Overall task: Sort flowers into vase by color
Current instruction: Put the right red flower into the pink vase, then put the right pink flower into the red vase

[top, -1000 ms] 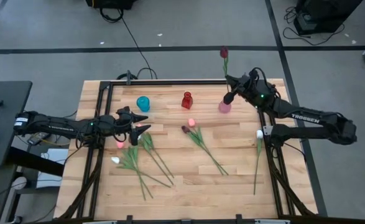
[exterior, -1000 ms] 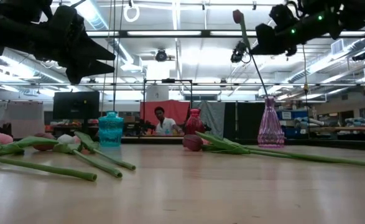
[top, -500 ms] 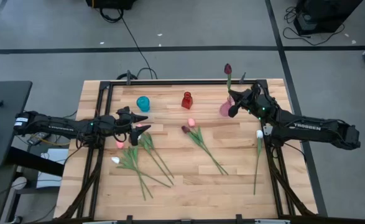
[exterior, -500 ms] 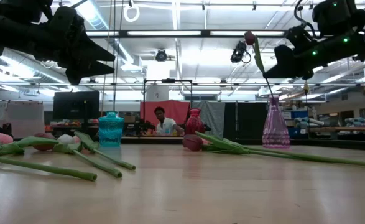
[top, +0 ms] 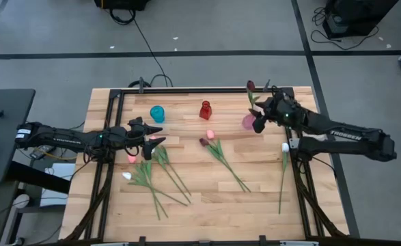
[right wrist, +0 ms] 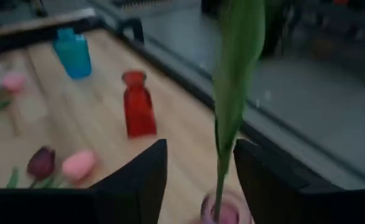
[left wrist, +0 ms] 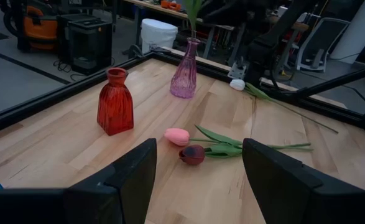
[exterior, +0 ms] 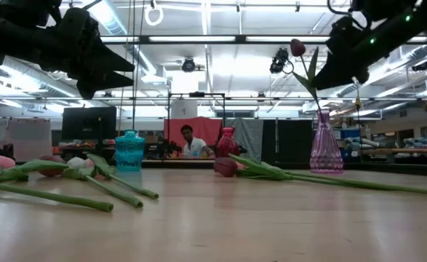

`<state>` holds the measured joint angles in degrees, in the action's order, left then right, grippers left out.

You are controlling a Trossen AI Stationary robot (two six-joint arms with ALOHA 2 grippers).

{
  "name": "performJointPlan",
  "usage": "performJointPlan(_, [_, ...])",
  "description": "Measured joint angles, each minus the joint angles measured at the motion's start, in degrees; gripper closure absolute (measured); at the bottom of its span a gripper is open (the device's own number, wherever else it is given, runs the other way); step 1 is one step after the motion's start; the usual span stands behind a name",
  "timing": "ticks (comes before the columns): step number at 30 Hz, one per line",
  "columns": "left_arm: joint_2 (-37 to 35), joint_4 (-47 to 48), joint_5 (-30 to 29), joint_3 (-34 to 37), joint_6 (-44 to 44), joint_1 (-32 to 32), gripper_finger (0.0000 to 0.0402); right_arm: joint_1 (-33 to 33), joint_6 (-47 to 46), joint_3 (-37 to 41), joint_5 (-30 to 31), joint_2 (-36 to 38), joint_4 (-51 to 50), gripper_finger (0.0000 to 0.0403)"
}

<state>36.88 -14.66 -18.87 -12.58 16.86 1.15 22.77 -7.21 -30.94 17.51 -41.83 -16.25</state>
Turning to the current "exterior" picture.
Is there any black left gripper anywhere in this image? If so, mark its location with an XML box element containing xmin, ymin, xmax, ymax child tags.
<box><xmin>34</xmin><ymin>6</ymin><xmax>136</xmax><ymax>100</ymax></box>

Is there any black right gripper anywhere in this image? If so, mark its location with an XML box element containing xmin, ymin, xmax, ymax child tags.
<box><xmin>314</xmin><ymin>16</ymin><xmax>392</xmax><ymax>91</ymax></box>

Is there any purple glass vase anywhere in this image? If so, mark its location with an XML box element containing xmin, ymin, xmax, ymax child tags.
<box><xmin>309</xmin><ymin>110</ymin><xmax>344</xmax><ymax>175</ymax></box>

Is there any blue glass vase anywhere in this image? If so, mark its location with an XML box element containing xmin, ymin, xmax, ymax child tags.
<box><xmin>114</xmin><ymin>130</ymin><xmax>146</xmax><ymax>172</ymax></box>

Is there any red glass vase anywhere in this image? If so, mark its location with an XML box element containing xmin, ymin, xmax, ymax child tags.
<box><xmin>215</xmin><ymin>126</ymin><xmax>242</xmax><ymax>158</ymax></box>

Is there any black monitor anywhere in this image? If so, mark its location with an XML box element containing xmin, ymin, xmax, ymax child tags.
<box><xmin>60</xmin><ymin>106</ymin><xmax>118</xmax><ymax>141</ymax></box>

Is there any blue storage crate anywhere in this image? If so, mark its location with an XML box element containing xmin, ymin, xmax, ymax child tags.
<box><xmin>340</xmin><ymin>127</ymin><xmax>362</xmax><ymax>163</ymax></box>

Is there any black partition panel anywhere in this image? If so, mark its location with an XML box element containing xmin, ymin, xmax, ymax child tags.
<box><xmin>263</xmin><ymin>119</ymin><xmax>314</xmax><ymax>164</ymax></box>

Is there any white board panel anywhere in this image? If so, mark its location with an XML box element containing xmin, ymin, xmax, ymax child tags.
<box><xmin>0</xmin><ymin>118</ymin><xmax>52</xmax><ymax>161</ymax></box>

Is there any grey cloth backdrop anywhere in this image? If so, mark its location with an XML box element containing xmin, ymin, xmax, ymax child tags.
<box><xmin>230</xmin><ymin>118</ymin><xmax>264</xmax><ymax>163</ymax></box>

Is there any red cloth backdrop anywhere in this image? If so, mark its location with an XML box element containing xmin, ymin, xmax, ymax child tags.
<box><xmin>164</xmin><ymin>116</ymin><xmax>223</xmax><ymax>148</ymax></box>

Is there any person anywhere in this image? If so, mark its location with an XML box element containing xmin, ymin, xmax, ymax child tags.
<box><xmin>180</xmin><ymin>124</ymin><xmax>216</xmax><ymax>159</ymax></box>

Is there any black ceiling-mounted camera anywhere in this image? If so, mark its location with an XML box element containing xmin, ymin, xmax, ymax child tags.
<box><xmin>269</xmin><ymin>47</ymin><xmax>295</xmax><ymax>76</ymax></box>
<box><xmin>181</xmin><ymin>57</ymin><xmax>196</xmax><ymax>73</ymax></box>

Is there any white hanging ring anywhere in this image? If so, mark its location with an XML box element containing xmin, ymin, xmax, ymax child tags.
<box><xmin>143</xmin><ymin>3</ymin><xmax>164</xmax><ymax>27</ymax></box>

